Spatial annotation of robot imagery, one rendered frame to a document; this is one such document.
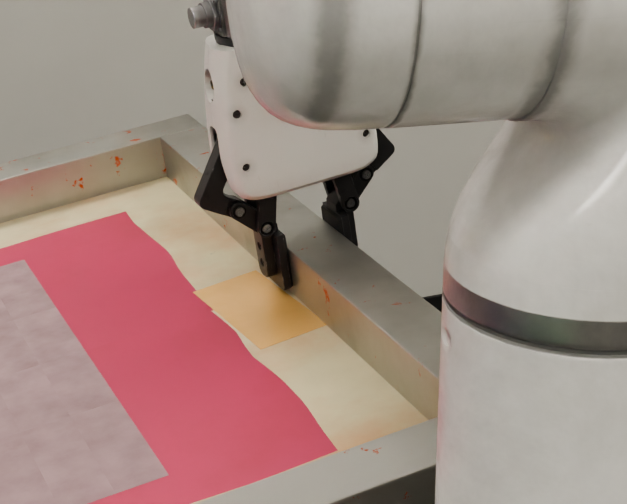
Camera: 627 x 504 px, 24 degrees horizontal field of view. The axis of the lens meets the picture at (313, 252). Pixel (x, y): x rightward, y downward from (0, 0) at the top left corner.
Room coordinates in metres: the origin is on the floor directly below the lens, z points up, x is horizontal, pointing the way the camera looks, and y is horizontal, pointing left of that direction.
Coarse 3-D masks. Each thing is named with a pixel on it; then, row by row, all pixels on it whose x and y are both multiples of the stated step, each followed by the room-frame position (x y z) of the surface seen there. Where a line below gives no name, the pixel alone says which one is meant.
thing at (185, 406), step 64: (192, 320) 0.86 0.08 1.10; (0, 384) 0.81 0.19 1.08; (64, 384) 0.80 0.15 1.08; (128, 384) 0.79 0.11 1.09; (192, 384) 0.78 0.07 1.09; (256, 384) 0.77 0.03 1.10; (0, 448) 0.73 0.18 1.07; (64, 448) 0.72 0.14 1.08; (128, 448) 0.72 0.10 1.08; (192, 448) 0.71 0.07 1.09; (256, 448) 0.70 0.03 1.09; (320, 448) 0.69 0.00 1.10
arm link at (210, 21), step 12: (204, 0) 0.88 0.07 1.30; (216, 0) 0.87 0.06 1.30; (192, 12) 0.87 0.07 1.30; (204, 12) 0.87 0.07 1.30; (216, 12) 0.87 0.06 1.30; (192, 24) 0.87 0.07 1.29; (204, 24) 0.87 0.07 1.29; (216, 24) 0.87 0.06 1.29; (228, 24) 0.86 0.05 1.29; (228, 36) 0.86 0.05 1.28
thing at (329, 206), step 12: (372, 168) 0.91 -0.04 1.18; (360, 180) 0.91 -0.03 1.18; (360, 192) 0.91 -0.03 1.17; (324, 204) 0.92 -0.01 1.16; (336, 204) 0.90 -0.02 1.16; (324, 216) 0.92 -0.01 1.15; (336, 216) 0.90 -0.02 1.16; (348, 216) 0.89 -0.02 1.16; (336, 228) 0.90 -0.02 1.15; (348, 228) 0.89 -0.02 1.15
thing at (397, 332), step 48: (96, 144) 1.13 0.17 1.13; (144, 144) 1.12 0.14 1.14; (192, 144) 1.10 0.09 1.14; (0, 192) 1.07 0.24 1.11; (48, 192) 1.09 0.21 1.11; (96, 192) 1.10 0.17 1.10; (192, 192) 1.07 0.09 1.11; (240, 240) 0.97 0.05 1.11; (288, 240) 0.89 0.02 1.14; (336, 240) 0.88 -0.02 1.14; (336, 288) 0.81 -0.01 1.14; (384, 288) 0.80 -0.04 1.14; (384, 336) 0.75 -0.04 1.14; (432, 336) 0.74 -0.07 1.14; (432, 384) 0.70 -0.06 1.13; (432, 432) 0.64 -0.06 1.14; (288, 480) 0.61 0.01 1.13; (336, 480) 0.61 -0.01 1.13; (384, 480) 0.60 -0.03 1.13; (432, 480) 0.61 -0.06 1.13
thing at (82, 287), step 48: (48, 240) 1.03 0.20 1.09; (96, 240) 1.01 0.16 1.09; (144, 240) 1.00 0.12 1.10; (0, 288) 0.95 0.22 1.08; (48, 288) 0.94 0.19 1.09; (96, 288) 0.93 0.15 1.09; (144, 288) 0.92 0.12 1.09; (192, 288) 0.91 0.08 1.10; (0, 336) 0.87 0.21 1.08; (48, 336) 0.87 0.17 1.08; (96, 336) 0.86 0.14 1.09
